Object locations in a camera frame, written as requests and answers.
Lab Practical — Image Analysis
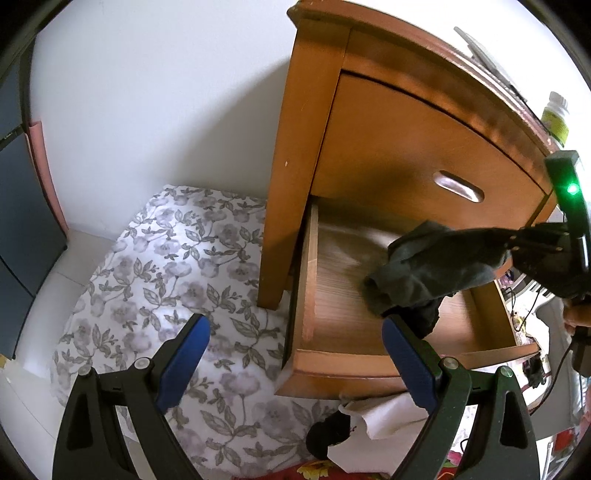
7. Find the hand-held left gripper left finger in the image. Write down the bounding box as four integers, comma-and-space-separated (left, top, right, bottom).
52, 314, 211, 480

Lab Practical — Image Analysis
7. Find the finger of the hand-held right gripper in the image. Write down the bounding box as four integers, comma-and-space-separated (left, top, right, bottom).
480, 224, 563, 252

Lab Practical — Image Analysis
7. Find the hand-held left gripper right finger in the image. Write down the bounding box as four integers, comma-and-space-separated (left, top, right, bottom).
382, 315, 540, 480

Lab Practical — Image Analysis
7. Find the white garment with black print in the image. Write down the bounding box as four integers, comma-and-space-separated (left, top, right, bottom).
328, 392, 430, 474

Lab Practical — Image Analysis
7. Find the wooden drawer holding clothes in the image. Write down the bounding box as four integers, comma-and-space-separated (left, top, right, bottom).
274, 196, 541, 400

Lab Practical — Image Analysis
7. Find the dark grey garment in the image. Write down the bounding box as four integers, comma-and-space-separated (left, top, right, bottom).
365, 220, 513, 337

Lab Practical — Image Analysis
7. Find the black sock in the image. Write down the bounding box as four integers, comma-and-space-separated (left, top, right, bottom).
306, 411, 356, 460

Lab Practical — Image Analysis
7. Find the person's right hand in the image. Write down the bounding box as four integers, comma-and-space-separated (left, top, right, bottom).
563, 299, 591, 340

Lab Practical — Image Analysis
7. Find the grey floral bed sheet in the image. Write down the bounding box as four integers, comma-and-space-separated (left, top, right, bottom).
51, 185, 416, 480

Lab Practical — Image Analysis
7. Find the green label bottle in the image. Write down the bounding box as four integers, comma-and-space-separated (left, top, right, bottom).
541, 91, 571, 149

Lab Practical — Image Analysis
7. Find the red floral blanket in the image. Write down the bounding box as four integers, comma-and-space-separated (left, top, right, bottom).
259, 443, 462, 480

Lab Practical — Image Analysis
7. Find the plain wooden drawer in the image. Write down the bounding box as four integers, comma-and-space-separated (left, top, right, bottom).
313, 69, 552, 227

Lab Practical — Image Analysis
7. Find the grey flat card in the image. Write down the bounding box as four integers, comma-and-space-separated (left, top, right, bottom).
455, 25, 527, 102

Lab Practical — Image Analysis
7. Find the dark blue cabinet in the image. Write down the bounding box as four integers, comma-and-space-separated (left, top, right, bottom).
0, 55, 70, 361

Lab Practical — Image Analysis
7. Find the pink board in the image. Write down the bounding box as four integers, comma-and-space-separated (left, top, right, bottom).
28, 121, 70, 236

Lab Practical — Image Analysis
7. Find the wooden nightstand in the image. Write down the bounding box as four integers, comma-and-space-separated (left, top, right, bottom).
256, 0, 571, 400

